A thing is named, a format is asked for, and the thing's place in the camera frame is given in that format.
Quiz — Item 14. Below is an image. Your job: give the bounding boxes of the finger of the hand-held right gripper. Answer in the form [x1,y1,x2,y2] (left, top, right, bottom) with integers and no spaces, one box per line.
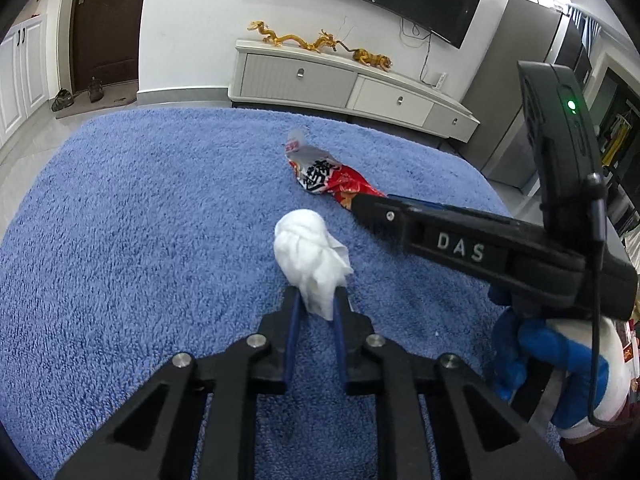
[352,193,416,256]
[387,193,516,222]

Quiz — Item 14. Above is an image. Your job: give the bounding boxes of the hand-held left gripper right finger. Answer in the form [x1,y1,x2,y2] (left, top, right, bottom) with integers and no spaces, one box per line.
[332,287,576,480]

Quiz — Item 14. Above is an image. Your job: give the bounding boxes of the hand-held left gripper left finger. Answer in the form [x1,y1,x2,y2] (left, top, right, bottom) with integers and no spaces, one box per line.
[52,287,303,480]

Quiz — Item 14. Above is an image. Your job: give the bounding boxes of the red snack wrapper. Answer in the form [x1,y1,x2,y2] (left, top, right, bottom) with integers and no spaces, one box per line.
[284,127,388,211]

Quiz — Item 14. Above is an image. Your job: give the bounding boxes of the large white tissue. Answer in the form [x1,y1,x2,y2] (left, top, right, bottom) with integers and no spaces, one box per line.
[273,209,355,322]

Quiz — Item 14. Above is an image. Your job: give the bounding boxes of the person's right hand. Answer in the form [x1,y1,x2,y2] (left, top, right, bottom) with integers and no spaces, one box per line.
[487,285,633,443]

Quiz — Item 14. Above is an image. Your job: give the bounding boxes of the yellow hanging garment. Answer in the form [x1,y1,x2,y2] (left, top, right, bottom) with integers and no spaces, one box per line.
[602,112,633,166]

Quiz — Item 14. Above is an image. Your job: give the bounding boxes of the grey refrigerator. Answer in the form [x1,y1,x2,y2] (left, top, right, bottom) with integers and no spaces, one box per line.
[467,0,593,193]

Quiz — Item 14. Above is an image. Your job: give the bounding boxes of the golden tiger figurine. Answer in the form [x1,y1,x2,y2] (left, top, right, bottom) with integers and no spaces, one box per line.
[350,47,394,70]

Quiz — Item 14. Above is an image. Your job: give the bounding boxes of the white television cabinet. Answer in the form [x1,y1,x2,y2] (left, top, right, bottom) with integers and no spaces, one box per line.
[228,38,481,143]

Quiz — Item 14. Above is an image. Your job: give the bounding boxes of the golden dragon figurine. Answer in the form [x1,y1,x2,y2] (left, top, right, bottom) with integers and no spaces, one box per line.
[250,20,301,47]
[300,30,346,55]

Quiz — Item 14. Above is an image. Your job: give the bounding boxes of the blue fluffy blanket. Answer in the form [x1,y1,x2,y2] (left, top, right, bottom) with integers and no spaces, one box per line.
[0,106,566,480]

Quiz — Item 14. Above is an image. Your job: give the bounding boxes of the grey doormat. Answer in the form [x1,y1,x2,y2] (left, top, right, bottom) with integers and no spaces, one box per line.
[55,91,138,120]

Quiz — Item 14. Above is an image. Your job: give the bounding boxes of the brown door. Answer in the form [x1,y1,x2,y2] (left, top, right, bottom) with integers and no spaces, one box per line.
[70,0,153,92]

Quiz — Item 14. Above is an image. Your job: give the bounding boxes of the white tall cabinet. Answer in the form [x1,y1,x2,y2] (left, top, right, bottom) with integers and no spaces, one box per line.
[0,12,51,148]

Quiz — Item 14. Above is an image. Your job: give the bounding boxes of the television cable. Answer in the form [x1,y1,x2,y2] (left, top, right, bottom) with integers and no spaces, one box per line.
[400,17,433,83]

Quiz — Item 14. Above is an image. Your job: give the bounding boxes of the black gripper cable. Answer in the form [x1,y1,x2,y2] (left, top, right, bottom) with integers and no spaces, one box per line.
[582,172,631,428]

